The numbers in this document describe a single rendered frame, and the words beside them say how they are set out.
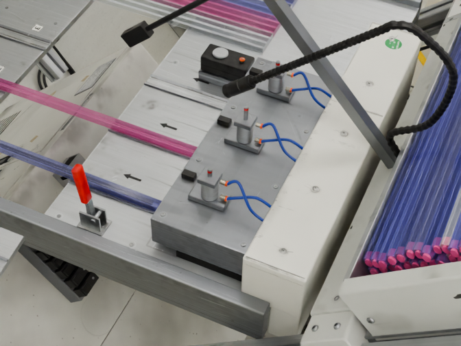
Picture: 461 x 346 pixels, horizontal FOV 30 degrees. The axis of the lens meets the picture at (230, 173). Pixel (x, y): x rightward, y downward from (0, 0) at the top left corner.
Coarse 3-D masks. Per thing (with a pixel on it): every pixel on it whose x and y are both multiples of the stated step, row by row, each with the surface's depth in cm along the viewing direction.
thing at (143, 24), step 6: (138, 24) 115; (144, 24) 115; (126, 30) 117; (132, 30) 115; (138, 30) 115; (144, 30) 114; (126, 36) 117; (132, 36) 116; (138, 36) 116; (144, 36) 115; (150, 36) 115; (126, 42) 117; (132, 42) 117; (138, 42) 116
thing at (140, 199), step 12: (0, 144) 121; (12, 144) 121; (12, 156) 121; (24, 156) 120; (36, 156) 120; (48, 168) 119; (60, 168) 119; (72, 168) 119; (96, 180) 118; (108, 192) 117; (120, 192) 116; (132, 192) 116; (144, 204) 115; (156, 204) 115
